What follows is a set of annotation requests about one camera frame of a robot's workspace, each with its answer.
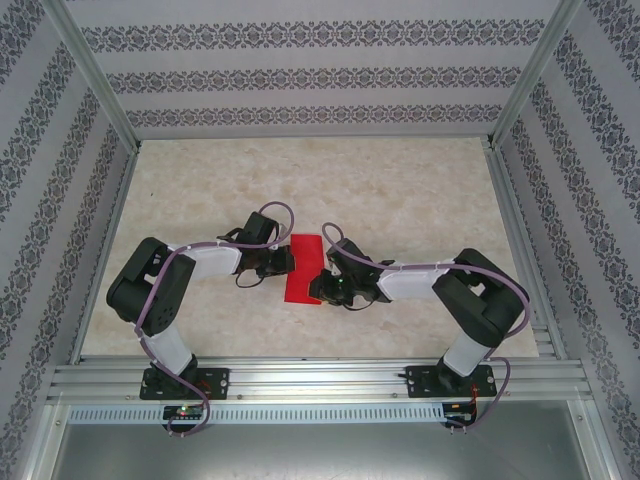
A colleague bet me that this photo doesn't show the right gripper black cable loop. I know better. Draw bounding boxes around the right gripper black cable loop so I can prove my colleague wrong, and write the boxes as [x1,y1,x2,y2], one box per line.
[344,294,381,314]

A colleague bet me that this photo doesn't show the slotted grey cable duct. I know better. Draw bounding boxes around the slotted grey cable duct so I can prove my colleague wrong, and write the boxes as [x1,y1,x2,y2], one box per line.
[67,403,446,425]

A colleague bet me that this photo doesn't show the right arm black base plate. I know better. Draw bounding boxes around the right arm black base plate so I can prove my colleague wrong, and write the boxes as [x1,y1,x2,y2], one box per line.
[405,364,496,400]

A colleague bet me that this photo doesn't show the grey metal shelf panel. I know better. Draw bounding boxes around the grey metal shelf panel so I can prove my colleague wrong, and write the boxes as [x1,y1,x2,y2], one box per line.
[49,424,596,480]

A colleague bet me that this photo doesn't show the aluminium mounting rail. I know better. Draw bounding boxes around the aluminium mounting rail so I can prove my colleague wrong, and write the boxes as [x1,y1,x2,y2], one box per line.
[47,355,594,404]

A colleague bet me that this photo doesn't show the gripper black cable loop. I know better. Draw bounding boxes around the gripper black cable loop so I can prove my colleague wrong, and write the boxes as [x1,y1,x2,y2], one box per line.
[344,294,381,314]
[233,268,266,290]

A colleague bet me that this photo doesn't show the aluminium frame post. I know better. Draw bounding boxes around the aluminium frame post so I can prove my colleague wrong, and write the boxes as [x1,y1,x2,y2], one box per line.
[487,0,584,149]
[42,0,141,151]

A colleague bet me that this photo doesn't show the aluminium side rail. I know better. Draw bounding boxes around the aluminium side rail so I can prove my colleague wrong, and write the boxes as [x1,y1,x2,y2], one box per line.
[69,142,141,366]
[482,144,569,361]

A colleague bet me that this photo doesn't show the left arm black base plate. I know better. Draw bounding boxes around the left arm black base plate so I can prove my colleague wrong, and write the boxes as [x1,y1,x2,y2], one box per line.
[139,367,231,401]

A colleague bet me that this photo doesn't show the left gripper black cable loop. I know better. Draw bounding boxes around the left gripper black cable loop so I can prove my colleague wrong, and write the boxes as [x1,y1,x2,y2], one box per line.
[233,268,266,290]

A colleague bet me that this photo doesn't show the red square paper sheet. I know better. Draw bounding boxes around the red square paper sheet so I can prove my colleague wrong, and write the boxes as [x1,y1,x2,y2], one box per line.
[283,233,325,305]

